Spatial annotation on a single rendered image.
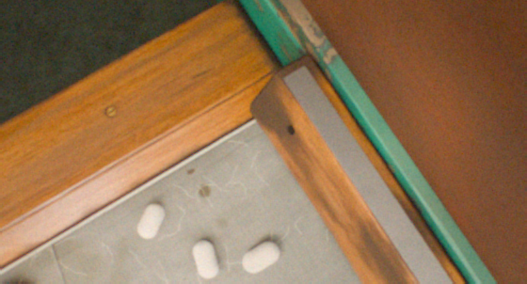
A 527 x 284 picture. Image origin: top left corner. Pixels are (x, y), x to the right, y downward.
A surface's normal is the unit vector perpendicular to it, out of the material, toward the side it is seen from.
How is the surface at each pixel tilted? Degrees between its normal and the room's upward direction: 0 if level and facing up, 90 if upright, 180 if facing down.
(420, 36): 90
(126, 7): 0
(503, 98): 90
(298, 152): 67
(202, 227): 0
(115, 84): 0
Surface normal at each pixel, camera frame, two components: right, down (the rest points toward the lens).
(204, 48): 0.05, -0.25
